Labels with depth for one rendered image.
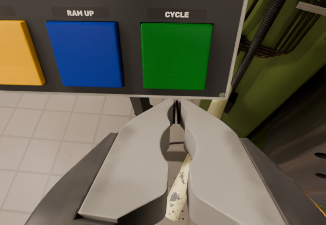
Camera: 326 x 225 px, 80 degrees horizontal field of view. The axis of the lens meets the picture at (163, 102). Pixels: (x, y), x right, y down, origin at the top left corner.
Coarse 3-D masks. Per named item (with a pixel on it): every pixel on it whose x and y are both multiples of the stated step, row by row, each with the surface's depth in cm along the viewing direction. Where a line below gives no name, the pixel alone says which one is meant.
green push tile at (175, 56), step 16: (144, 32) 20; (160, 32) 20; (176, 32) 20; (192, 32) 20; (208, 32) 20; (144, 48) 21; (160, 48) 21; (176, 48) 21; (192, 48) 21; (208, 48) 21; (144, 64) 22; (160, 64) 22; (176, 64) 22; (192, 64) 22; (144, 80) 23; (160, 80) 23; (176, 80) 23; (192, 80) 23
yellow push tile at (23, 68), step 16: (0, 32) 21; (16, 32) 21; (0, 48) 22; (16, 48) 22; (32, 48) 22; (0, 64) 23; (16, 64) 23; (32, 64) 23; (0, 80) 24; (16, 80) 24; (32, 80) 24
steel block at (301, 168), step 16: (320, 80) 51; (304, 96) 57; (320, 96) 48; (288, 112) 63; (304, 112) 52; (320, 112) 44; (272, 128) 71; (288, 128) 58; (304, 128) 48; (320, 128) 42; (272, 144) 64; (288, 144) 53; (304, 144) 45; (320, 144) 39; (272, 160) 59; (288, 160) 49; (304, 160) 45; (320, 160) 42; (304, 176) 51; (320, 192) 54
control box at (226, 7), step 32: (0, 0) 20; (32, 0) 20; (64, 0) 20; (96, 0) 20; (128, 0) 20; (160, 0) 19; (192, 0) 19; (224, 0) 19; (32, 32) 22; (128, 32) 21; (224, 32) 21; (128, 64) 23; (224, 64) 22; (128, 96) 26; (160, 96) 25; (192, 96) 25; (224, 96) 25
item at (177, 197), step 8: (216, 104) 61; (224, 104) 61; (216, 112) 59; (184, 160) 55; (184, 168) 52; (184, 176) 51; (176, 184) 50; (184, 184) 50; (176, 192) 49; (184, 192) 49; (168, 200) 49; (176, 200) 48; (184, 200) 49; (168, 208) 47; (176, 208) 47; (168, 216) 47; (176, 216) 47
